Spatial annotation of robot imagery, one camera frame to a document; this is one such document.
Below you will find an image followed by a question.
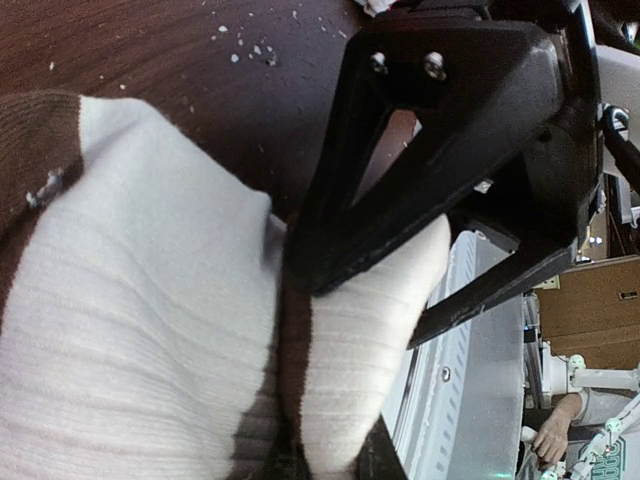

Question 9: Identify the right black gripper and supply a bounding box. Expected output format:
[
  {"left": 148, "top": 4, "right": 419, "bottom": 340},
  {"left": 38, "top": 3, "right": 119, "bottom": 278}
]
[{"left": 285, "top": 2, "right": 600, "bottom": 294}]

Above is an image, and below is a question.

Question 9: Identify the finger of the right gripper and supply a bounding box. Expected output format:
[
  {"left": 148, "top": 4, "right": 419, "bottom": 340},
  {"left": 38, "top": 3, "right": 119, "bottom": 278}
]
[{"left": 408, "top": 240, "right": 577, "bottom": 349}]

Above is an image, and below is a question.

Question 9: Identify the cream and brown sock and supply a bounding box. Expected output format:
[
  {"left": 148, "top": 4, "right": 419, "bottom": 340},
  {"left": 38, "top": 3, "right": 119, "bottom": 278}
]
[{"left": 1, "top": 91, "right": 450, "bottom": 479}]

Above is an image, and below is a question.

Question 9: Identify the person hand in background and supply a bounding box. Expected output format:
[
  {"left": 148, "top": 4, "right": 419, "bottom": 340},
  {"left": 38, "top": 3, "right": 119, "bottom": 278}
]
[{"left": 532, "top": 414, "right": 572, "bottom": 465}]

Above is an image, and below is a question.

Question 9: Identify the cardboard box in background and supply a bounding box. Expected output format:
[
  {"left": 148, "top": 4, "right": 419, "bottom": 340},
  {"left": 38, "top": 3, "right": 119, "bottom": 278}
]
[{"left": 535, "top": 256, "right": 640, "bottom": 370}]

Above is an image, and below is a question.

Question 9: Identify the front aluminium rail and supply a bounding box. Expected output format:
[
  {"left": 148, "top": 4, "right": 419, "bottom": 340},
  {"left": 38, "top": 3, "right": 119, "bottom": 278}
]
[{"left": 384, "top": 227, "right": 531, "bottom": 480}]

